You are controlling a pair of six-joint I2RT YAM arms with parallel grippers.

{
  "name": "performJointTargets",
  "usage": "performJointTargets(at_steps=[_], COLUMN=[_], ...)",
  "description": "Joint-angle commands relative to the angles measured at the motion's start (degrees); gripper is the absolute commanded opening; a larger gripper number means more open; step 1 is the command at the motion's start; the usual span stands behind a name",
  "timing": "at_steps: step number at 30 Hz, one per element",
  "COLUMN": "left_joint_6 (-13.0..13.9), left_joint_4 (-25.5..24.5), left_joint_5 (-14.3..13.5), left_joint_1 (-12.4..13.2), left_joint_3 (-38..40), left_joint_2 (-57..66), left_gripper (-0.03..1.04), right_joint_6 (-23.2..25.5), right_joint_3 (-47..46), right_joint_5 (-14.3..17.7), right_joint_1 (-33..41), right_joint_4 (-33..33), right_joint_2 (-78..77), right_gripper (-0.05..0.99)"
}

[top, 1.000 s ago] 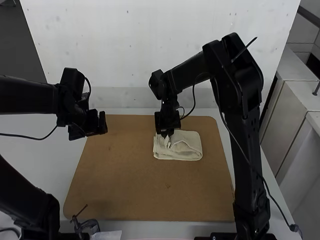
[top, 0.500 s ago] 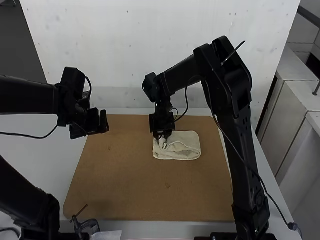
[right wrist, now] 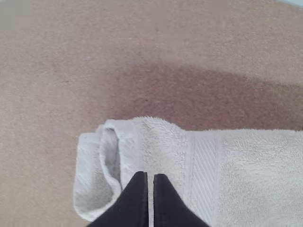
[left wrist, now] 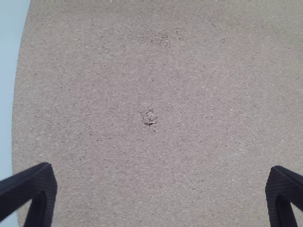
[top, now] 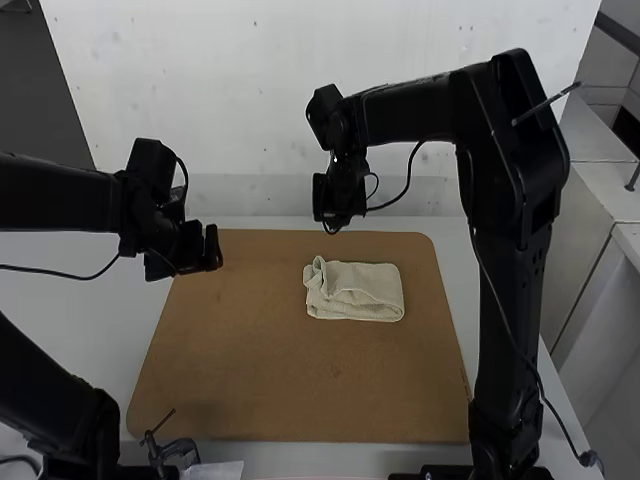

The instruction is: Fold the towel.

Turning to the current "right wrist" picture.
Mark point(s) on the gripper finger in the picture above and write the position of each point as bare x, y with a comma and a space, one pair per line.
168, 203
132, 203

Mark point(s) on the pale towel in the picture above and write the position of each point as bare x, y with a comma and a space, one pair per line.
248, 165

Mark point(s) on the cork mat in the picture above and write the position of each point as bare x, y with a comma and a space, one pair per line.
94, 71

